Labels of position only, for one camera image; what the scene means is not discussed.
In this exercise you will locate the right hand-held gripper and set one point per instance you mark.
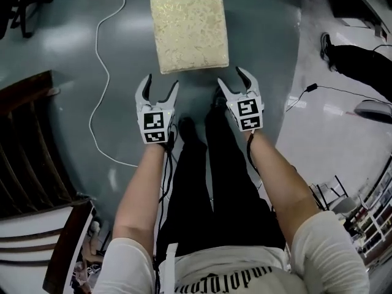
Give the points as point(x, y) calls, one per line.
point(248, 113)

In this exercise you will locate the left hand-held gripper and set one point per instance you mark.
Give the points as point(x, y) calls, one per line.
point(154, 124)

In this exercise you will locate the cream upholstered stool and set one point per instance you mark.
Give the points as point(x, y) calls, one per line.
point(190, 26)

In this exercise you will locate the person's left forearm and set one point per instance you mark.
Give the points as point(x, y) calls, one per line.
point(137, 194)

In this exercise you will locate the person's right forearm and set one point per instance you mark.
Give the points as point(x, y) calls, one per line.
point(275, 176)

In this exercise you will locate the person's right black shoe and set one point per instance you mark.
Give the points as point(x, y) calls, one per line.
point(220, 98)

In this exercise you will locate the person's black shoe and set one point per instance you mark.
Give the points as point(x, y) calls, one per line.
point(187, 127)
point(220, 98)

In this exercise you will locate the person's left black shoe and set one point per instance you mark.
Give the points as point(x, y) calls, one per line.
point(187, 127)

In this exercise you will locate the black trousers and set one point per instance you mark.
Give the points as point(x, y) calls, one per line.
point(190, 194)

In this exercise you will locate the grey metal folding chair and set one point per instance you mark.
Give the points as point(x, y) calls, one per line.
point(343, 205)

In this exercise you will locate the black office chair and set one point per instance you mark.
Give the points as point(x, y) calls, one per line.
point(23, 23)

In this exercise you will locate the white printed t-shirt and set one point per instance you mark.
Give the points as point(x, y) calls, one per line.
point(321, 256)

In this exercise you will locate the white shelf rack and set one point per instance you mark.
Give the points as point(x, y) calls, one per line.
point(376, 219)

